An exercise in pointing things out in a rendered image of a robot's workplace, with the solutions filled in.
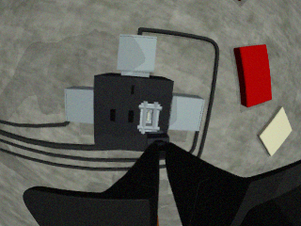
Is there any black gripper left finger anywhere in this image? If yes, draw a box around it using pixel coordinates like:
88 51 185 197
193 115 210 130
23 143 159 226

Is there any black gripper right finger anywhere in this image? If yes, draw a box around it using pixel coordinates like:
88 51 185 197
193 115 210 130
165 142 301 226

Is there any cream flat rectangular block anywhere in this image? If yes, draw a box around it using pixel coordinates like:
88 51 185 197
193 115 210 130
257 105 293 155

